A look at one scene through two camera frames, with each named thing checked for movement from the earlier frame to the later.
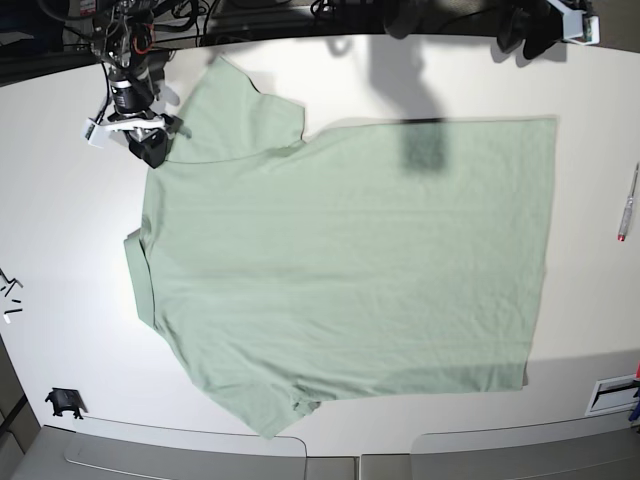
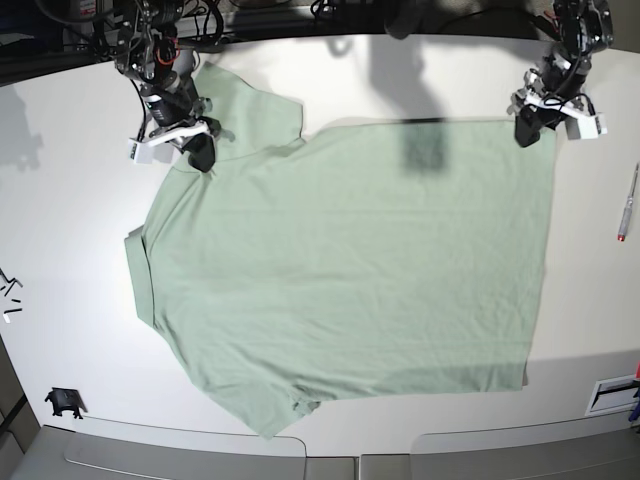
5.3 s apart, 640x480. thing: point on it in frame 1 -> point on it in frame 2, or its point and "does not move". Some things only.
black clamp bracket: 66,399 does not move
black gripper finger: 153,149 -> 200,151
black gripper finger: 532,36 -> 529,123
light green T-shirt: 383,258 does not move
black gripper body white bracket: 132,100 -> 177,113
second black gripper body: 539,23 -> 556,86
